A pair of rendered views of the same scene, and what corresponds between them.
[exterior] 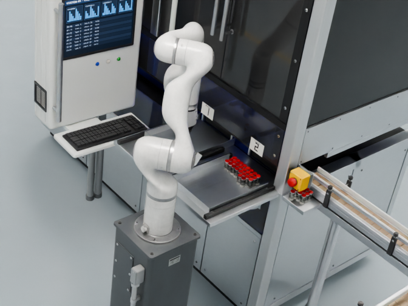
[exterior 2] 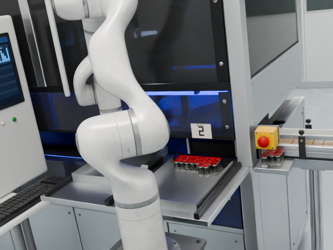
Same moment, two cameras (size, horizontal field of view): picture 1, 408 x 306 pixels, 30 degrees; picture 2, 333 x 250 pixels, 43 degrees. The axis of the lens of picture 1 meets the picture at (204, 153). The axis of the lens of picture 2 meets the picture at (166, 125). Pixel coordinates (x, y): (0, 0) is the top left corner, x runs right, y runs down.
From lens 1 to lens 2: 190 cm
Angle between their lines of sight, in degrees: 21
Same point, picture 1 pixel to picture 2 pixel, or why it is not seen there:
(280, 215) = (256, 194)
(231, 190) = (200, 183)
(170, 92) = (99, 43)
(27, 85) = not seen: outside the picture
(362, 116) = (277, 70)
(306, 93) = (242, 30)
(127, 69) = (27, 130)
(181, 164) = (155, 130)
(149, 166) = (109, 154)
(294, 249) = (272, 234)
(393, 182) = not seen: hidden behind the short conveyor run
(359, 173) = not seen: hidden behind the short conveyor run
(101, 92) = (7, 161)
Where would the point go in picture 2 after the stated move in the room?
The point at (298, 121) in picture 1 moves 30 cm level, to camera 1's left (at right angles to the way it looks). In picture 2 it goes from (244, 68) to (163, 84)
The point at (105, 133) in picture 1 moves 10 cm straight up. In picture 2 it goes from (27, 198) to (22, 175)
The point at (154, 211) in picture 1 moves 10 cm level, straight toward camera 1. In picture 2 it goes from (138, 226) to (151, 245)
